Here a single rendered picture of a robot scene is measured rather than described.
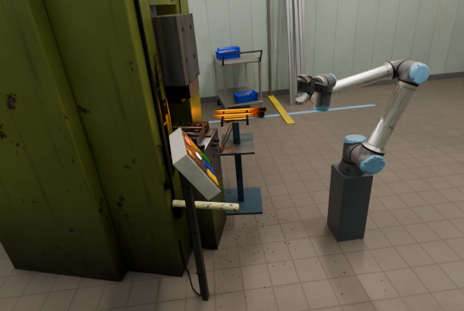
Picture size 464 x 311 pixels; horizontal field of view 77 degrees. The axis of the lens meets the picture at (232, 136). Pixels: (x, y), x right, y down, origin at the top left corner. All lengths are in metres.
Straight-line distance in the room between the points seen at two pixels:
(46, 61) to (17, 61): 0.17
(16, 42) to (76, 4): 0.37
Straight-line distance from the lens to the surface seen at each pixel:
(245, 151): 2.47
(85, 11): 1.71
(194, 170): 1.39
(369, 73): 2.06
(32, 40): 1.80
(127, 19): 1.60
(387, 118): 2.05
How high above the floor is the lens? 1.81
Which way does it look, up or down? 25 degrees down
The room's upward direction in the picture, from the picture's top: 5 degrees counter-clockwise
